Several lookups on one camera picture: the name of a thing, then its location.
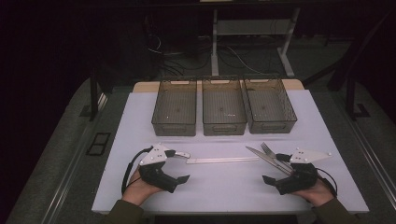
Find black metal stand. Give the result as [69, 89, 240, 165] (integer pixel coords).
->
[326, 77, 372, 120]
[78, 66, 108, 122]

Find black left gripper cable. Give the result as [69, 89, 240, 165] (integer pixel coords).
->
[120, 146, 153, 195]

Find black floor outlet frame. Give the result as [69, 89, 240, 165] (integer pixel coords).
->
[86, 132, 111, 157]

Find white table mat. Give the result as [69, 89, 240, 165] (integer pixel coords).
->
[92, 89, 370, 216]

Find white metal desk frame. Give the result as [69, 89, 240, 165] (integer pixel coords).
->
[210, 7, 302, 78]

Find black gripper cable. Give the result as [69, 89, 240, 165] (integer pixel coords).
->
[316, 167, 339, 199]
[120, 146, 153, 195]

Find person's right hand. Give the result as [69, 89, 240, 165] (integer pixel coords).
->
[292, 179, 335, 208]

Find white floor cable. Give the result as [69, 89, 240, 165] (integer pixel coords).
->
[227, 46, 267, 77]

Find translucent grey plastic bin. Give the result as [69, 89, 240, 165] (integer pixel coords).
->
[242, 77, 298, 134]
[151, 77, 198, 137]
[201, 77, 248, 136]

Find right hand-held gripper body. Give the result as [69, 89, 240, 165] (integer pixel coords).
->
[275, 147, 332, 196]

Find aluminium floor rail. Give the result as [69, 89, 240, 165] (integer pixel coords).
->
[345, 118, 396, 202]
[41, 92, 108, 224]

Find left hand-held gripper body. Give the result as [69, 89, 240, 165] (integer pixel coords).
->
[138, 143, 181, 194]

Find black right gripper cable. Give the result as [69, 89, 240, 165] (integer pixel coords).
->
[316, 167, 339, 199]

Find person's left hand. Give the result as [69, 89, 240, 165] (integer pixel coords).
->
[121, 169, 163, 206]

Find steel table knife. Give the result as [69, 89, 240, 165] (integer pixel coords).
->
[246, 146, 293, 175]

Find black floor cable bundle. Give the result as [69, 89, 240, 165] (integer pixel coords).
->
[144, 15, 213, 78]

